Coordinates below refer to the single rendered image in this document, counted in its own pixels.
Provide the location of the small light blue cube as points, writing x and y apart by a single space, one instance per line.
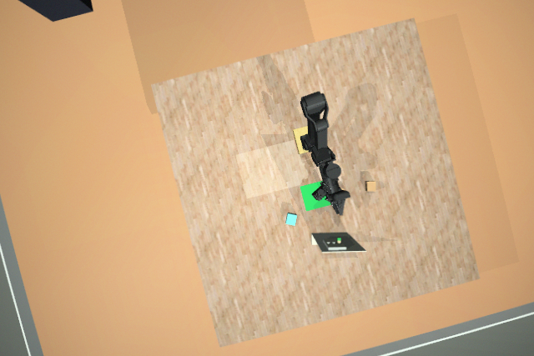
291 218

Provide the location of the green square mat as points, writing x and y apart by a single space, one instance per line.
309 200

